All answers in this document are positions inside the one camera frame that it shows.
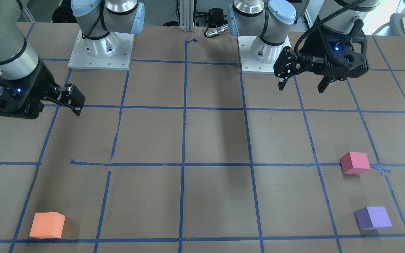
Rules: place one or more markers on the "purple foam block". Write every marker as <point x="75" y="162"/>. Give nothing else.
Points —
<point x="373" y="217"/>

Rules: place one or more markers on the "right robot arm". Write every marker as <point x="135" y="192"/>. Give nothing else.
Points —
<point x="12" y="42"/>

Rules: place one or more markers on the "orange foam block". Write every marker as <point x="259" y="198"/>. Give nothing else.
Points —
<point x="47" y="225"/>

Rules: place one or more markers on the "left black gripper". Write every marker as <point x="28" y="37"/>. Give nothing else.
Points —
<point x="315" y="46"/>

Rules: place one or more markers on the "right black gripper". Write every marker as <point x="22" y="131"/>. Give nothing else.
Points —
<point x="45" y="85"/>

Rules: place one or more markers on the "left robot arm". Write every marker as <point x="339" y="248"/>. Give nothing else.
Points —
<point x="271" y="21"/>

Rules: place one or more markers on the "pink foam block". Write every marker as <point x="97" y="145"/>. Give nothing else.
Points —
<point x="354" y="163"/>

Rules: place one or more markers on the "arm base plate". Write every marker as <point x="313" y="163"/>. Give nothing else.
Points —
<point x="256" y="56"/>
<point x="110" y="53"/>

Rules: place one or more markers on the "aluminium frame post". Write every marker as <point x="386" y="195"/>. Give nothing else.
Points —
<point x="186" y="11"/>

